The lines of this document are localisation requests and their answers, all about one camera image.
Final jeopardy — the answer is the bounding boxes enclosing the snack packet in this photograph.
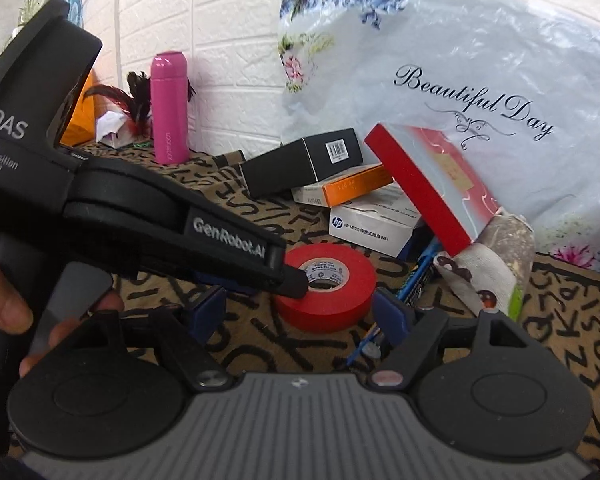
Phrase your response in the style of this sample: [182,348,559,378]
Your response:
[432,207,536,323]

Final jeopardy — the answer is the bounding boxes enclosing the orange and white box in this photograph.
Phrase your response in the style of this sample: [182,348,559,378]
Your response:
[291,164,395,207]

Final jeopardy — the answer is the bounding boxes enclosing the small dark brown box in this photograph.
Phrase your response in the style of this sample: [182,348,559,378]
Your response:
[212,150,247,169]

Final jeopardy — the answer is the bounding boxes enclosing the black marker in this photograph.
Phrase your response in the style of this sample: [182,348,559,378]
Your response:
[400,259,436,311]

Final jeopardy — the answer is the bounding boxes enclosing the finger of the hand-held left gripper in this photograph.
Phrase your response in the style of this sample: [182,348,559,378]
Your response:
[112,258,281,295]
[180,204,310,298]

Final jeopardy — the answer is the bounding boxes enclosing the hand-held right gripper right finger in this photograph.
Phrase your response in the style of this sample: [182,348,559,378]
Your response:
[370,287,533,393]

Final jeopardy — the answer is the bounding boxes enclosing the blue purple pen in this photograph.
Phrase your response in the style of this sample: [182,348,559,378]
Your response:
[345,239,441,364]

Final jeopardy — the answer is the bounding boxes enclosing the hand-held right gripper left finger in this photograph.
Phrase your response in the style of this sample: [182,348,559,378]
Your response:
[55,285,233,393]

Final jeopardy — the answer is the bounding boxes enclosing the orange paper bag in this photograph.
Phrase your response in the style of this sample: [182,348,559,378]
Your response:
[60,67,101,147]

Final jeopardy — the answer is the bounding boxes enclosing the pink bottle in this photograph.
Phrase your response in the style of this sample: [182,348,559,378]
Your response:
[150,51,190,165]

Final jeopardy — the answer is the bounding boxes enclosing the person's left hand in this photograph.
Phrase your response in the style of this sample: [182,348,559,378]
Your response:
[0,252,126,380]

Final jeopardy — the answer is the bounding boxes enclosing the letter print desktop cloth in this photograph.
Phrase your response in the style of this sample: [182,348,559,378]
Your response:
[10,140,600,461]

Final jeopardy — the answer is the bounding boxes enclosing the red tape roll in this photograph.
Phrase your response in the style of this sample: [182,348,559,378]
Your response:
[272,245,378,332]

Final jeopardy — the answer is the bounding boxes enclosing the dark red feather ornament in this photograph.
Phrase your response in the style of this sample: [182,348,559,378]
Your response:
[85,71,197,136]

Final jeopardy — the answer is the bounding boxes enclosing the small white tissue box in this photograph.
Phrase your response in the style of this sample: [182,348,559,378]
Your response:
[96,110,141,150]

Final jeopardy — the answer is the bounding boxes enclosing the long black box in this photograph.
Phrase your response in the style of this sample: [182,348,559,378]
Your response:
[240,128,366,198]

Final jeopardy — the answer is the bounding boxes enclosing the flat red box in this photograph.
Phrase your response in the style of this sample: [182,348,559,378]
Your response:
[364,123,502,257]

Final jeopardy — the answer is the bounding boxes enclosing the floral plastic bag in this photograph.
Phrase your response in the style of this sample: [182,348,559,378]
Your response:
[278,0,600,276]

